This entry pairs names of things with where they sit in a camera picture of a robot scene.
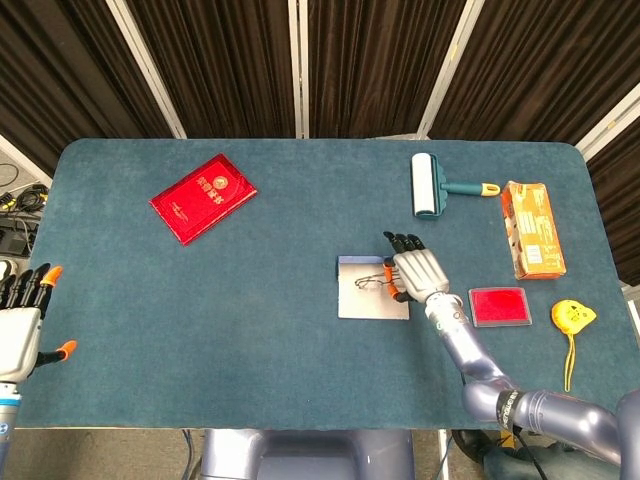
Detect black cable bundle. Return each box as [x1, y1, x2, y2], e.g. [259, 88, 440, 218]
[0, 162, 51, 214]

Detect purple-grey robot base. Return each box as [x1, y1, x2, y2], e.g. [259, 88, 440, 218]
[199, 428, 419, 480]

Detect teal white lint roller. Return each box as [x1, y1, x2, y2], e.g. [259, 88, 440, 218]
[410, 152, 501, 219]

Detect thin-framed eyeglasses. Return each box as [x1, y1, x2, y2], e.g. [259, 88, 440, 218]
[353, 272, 396, 292]

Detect orange cardboard carton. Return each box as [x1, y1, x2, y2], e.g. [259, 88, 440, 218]
[500, 180, 569, 281]

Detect white and blue notepad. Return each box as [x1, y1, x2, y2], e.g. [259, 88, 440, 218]
[336, 255, 412, 321]

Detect red ink pad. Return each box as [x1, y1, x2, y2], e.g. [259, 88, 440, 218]
[467, 286, 533, 329]

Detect black power strip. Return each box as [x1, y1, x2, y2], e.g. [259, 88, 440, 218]
[0, 212, 40, 257]

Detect red certificate book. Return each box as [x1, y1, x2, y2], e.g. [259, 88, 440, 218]
[148, 153, 259, 247]

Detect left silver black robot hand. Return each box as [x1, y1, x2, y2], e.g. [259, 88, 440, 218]
[0, 263, 79, 386]

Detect blue felt table cover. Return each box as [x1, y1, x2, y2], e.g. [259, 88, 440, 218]
[0, 138, 632, 432]

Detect brown curtain divider panel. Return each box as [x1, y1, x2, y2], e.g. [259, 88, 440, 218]
[0, 0, 187, 189]
[574, 84, 640, 289]
[422, 0, 640, 146]
[298, 0, 476, 140]
[114, 0, 303, 140]

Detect yellow tape measure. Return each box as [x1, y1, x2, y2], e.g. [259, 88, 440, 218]
[550, 298, 598, 393]

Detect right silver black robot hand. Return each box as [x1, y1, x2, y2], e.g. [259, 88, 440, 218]
[382, 230, 450, 305]

